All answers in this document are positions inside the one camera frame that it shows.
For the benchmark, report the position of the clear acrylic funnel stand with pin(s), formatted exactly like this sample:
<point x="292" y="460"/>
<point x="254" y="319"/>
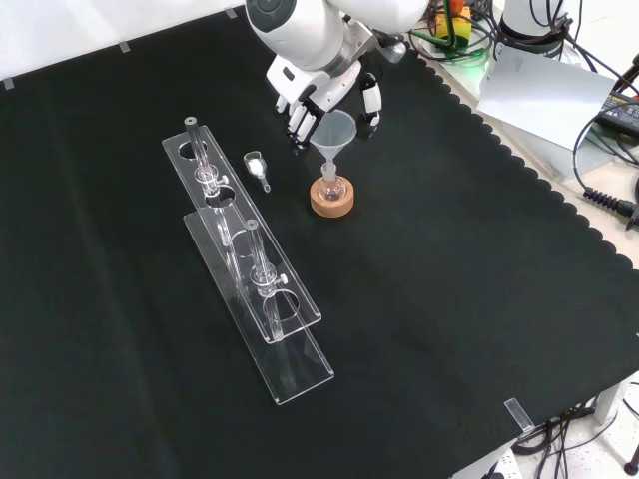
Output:
<point x="279" y="294"/>

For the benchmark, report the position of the pale board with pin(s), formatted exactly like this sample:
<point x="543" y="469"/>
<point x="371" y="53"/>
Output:
<point x="544" y="92"/>

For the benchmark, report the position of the white power strip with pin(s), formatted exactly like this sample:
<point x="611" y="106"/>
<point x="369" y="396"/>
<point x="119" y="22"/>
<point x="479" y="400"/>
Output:
<point x="501" y="464"/>

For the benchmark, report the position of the clear tape strip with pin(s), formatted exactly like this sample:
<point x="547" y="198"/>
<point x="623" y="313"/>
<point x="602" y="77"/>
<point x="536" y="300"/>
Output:
<point x="519" y="415"/>

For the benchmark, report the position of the small glass weighing funnel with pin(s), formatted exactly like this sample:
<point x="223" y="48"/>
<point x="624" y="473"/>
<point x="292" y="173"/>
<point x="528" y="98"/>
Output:
<point x="255" y="165"/>

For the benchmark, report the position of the black power adapter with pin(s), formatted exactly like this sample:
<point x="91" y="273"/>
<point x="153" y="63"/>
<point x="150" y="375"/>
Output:
<point x="621" y="112"/>

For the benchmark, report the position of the glass round-bottom flask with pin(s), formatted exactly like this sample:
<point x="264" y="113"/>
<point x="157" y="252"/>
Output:
<point x="332" y="190"/>

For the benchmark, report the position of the clear plastic funnel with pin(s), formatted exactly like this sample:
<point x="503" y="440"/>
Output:
<point x="333" y="132"/>

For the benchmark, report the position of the black tripod leg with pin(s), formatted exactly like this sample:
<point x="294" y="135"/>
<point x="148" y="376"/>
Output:
<point x="626" y="79"/>

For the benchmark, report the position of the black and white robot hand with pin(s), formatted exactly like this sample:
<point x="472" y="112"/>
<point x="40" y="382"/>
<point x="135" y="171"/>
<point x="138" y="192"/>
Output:
<point x="299" y="87"/>

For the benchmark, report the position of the yellow stop button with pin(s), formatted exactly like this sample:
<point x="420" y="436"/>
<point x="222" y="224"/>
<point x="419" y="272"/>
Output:
<point x="461" y="25"/>

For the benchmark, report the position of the black cloth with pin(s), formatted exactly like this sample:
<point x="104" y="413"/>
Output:
<point x="424" y="279"/>

